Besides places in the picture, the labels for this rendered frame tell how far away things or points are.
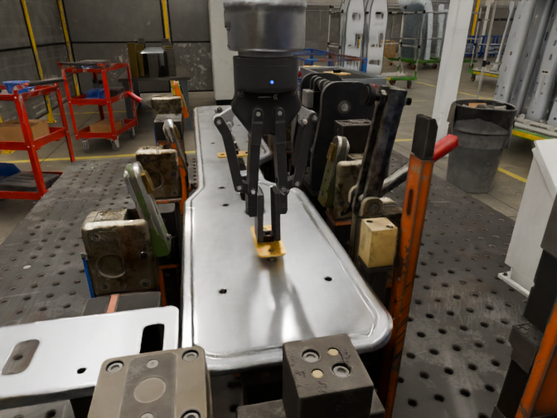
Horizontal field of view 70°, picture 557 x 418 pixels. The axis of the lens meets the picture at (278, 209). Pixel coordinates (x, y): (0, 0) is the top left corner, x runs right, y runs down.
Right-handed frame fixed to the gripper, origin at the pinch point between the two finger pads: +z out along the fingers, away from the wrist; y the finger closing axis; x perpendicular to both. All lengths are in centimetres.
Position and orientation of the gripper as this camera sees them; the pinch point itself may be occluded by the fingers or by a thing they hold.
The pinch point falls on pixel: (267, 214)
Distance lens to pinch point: 54.3
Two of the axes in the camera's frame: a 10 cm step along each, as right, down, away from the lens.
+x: 2.0, 4.1, -8.9
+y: -9.8, 0.8, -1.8
